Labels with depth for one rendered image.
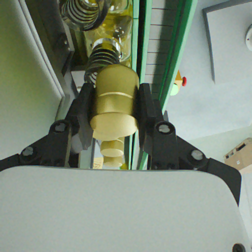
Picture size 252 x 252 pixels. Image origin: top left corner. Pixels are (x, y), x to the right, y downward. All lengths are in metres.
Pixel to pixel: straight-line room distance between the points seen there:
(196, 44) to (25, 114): 0.55
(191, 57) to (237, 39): 0.17
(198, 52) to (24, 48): 0.54
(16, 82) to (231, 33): 0.57
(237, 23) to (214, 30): 0.08
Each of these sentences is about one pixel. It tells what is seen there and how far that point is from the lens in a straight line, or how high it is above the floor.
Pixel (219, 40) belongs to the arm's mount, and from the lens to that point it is 0.57.
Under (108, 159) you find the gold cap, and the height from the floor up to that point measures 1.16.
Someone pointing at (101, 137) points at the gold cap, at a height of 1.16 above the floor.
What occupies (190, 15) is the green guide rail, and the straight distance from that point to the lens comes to 0.30.
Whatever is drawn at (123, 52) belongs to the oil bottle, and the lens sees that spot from 0.17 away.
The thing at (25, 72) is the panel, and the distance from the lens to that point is 0.26.
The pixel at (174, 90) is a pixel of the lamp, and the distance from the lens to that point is 0.57.
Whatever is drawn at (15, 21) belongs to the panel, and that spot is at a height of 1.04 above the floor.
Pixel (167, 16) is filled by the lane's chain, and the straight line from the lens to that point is 0.39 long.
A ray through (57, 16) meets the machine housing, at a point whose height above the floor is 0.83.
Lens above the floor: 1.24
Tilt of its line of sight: 31 degrees down
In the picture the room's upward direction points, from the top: 179 degrees counter-clockwise
